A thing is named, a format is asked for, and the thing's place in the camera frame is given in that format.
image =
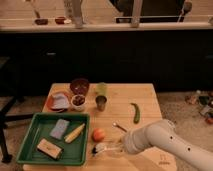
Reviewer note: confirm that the white dish brush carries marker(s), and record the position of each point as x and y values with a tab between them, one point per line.
103	147

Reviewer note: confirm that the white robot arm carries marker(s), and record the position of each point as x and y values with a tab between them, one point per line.
161	134

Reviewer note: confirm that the purple bowl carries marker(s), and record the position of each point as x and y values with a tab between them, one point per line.
79	86

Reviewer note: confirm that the white bowl with food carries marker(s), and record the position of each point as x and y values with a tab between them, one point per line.
78	102

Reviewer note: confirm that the green plastic cup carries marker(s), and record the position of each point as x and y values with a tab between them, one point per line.
101	88

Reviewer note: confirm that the silver fork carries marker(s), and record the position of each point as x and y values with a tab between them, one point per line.
118	126

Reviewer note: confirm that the green chili pepper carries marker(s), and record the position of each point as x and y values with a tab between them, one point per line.
137	113

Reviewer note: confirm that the grey cloth on plate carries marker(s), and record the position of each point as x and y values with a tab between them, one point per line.
60	101

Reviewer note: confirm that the red tomato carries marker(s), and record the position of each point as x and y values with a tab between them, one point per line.
98	135

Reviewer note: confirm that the orange plate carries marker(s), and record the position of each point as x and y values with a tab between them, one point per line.
49	102

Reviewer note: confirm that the yellow corn cob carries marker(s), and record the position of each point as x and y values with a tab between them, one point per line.
74	134

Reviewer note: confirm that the blue sponge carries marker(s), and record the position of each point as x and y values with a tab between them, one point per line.
59	129

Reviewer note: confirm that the green plastic tray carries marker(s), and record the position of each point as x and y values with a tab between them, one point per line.
73	154

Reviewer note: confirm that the wooden block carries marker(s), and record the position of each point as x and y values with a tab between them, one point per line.
49	149

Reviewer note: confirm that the black chair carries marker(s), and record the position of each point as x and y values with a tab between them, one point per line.
4	118

